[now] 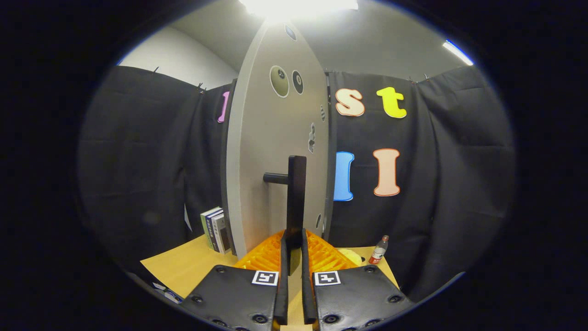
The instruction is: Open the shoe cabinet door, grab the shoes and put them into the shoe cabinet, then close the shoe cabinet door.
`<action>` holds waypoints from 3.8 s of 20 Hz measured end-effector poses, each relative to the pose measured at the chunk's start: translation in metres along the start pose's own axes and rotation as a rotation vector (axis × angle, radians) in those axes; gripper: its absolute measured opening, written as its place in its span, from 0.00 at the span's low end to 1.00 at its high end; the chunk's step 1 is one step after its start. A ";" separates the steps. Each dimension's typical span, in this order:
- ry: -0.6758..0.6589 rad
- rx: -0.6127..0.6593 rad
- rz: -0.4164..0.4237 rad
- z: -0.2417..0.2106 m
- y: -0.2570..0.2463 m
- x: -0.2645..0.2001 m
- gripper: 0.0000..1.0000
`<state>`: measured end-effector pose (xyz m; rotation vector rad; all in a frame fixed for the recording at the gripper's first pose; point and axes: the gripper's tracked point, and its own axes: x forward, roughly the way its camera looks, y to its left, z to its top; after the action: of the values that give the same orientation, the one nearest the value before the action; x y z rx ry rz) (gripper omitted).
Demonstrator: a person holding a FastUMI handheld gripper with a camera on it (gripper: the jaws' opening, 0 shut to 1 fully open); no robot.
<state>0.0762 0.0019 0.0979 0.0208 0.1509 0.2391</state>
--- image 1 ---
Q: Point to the grey cover book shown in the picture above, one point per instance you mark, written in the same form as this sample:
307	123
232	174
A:
222	234

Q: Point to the small red label bottle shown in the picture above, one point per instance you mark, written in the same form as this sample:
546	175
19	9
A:
377	253

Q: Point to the yellow plush toy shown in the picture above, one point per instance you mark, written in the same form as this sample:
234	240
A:
350	255

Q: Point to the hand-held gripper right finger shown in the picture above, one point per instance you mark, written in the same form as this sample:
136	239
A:
308	285

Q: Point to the black backdrop cloth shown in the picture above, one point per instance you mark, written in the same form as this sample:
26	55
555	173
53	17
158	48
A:
450	161

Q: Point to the large ceiling light panel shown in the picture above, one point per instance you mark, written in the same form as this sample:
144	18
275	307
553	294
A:
298	7

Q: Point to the dark grey shoe cabinet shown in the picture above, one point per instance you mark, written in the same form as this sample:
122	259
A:
331	128

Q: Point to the green and white book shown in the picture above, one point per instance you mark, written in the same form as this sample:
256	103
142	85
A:
205	225

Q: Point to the narrow ceiling light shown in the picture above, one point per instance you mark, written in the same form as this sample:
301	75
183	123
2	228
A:
457	52

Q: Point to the white paper tag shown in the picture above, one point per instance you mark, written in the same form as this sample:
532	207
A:
187	220

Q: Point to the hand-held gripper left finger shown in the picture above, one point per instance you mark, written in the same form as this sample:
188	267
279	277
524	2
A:
283	285

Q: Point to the blue spine book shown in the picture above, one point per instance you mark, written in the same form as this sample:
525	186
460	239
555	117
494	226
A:
212	232

